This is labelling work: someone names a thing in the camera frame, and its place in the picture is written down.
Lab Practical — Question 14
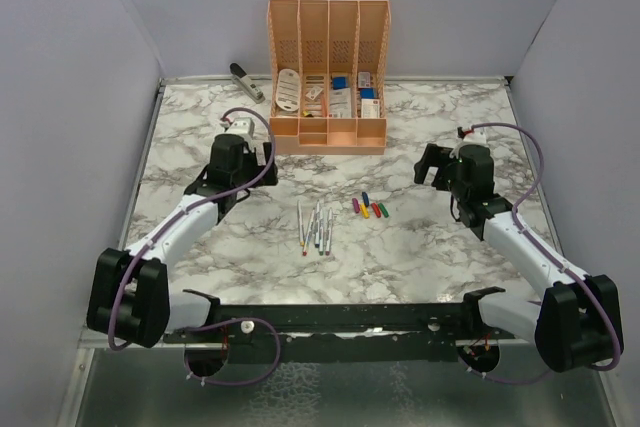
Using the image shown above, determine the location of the red pen cap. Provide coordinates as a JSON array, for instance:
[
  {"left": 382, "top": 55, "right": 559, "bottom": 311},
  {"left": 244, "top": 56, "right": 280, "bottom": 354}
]
[{"left": 371, "top": 203, "right": 382, "bottom": 218}]

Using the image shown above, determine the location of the yellow pen cap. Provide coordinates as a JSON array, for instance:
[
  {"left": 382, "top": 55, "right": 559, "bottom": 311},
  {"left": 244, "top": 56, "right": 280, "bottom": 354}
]
[{"left": 360, "top": 203, "right": 369, "bottom": 219}]

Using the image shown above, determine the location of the red-end white marker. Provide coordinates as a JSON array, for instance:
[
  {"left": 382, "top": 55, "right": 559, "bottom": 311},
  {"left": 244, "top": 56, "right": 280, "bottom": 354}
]
[{"left": 302, "top": 210, "right": 316, "bottom": 256}]

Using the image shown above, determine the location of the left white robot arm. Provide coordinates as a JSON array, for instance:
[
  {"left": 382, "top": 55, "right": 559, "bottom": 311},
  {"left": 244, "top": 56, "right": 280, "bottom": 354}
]
[{"left": 86, "top": 134, "right": 277, "bottom": 351}]

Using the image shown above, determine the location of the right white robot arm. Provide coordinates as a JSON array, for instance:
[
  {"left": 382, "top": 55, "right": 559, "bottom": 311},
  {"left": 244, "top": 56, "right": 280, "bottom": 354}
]
[{"left": 414, "top": 143, "right": 624, "bottom": 372}]

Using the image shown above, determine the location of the green pen cap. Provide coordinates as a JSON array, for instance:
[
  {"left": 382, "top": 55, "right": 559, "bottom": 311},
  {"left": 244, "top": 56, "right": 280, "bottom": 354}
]
[{"left": 378, "top": 203, "right": 389, "bottom": 218}]

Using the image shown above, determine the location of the black grey stapler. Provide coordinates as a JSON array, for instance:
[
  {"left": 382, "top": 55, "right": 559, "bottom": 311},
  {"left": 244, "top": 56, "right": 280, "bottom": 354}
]
[{"left": 229, "top": 63, "right": 265, "bottom": 104}]

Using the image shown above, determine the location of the white oval label card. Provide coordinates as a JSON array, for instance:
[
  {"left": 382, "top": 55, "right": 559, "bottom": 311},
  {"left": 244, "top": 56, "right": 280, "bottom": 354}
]
[{"left": 274, "top": 68, "right": 301, "bottom": 113}]

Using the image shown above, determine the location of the blue-end white marker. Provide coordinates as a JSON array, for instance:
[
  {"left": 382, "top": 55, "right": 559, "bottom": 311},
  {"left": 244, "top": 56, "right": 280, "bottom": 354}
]
[{"left": 314, "top": 200, "right": 321, "bottom": 248}]

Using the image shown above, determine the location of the purple-end white marker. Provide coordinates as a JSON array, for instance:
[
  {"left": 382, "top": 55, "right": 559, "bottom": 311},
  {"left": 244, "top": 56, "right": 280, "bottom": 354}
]
[{"left": 324, "top": 208, "right": 334, "bottom": 256}]

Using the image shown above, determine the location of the small white red box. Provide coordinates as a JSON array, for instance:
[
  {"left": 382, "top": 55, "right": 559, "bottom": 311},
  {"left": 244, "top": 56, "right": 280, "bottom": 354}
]
[{"left": 305, "top": 85, "right": 323, "bottom": 101}]

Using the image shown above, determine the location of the green-end white marker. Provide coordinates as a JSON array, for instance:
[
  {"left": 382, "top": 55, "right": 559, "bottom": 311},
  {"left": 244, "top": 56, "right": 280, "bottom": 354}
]
[{"left": 318, "top": 207, "right": 325, "bottom": 256}]

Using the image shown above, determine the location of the orange plastic desk organizer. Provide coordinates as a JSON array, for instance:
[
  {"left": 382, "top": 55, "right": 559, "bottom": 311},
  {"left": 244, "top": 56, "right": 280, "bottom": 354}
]
[{"left": 267, "top": 0, "right": 391, "bottom": 155}]

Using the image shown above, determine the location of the white printed box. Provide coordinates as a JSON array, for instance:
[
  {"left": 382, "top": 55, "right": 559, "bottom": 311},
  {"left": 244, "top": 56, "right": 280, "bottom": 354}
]
[{"left": 361, "top": 99, "right": 381, "bottom": 119}]

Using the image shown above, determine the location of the white paper package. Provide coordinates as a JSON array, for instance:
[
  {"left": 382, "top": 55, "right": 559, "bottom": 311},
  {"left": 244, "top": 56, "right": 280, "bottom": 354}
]
[{"left": 328, "top": 88, "right": 353, "bottom": 119}]

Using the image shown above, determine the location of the blue eraser box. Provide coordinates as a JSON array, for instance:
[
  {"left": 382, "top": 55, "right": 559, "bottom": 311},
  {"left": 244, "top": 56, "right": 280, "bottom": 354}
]
[{"left": 360, "top": 88, "right": 377, "bottom": 99}]

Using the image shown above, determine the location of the blue stamp box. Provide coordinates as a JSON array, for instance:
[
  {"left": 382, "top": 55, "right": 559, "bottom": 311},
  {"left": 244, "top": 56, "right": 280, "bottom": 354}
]
[{"left": 331, "top": 75, "right": 349, "bottom": 90}]

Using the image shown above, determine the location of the white red staples box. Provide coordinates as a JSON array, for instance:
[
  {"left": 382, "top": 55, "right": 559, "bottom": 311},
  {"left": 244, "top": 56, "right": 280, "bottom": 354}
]
[{"left": 357, "top": 71, "right": 375, "bottom": 89}]

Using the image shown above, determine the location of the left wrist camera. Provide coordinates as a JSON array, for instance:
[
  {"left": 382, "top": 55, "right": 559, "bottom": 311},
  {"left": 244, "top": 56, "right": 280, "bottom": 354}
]
[{"left": 220, "top": 117, "right": 255, "bottom": 144}]

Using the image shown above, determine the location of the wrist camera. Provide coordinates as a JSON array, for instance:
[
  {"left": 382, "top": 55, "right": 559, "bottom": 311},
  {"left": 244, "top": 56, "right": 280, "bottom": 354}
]
[
  {"left": 449, "top": 127, "right": 488, "bottom": 158},
  {"left": 220, "top": 117, "right": 255, "bottom": 144}
]

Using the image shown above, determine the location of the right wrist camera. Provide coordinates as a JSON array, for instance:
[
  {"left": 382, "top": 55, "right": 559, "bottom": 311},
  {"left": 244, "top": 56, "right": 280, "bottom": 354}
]
[{"left": 449, "top": 127, "right": 488, "bottom": 158}]

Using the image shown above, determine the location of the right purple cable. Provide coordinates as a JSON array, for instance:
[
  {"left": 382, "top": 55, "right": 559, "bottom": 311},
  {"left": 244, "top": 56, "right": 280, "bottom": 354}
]
[{"left": 464, "top": 122, "right": 625, "bottom": 386}]

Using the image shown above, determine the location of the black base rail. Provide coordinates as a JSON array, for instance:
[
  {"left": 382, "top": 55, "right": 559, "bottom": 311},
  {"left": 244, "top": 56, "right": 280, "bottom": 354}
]
[{"left": 163, "top": 303, "right": 514, "bottom": 364}]

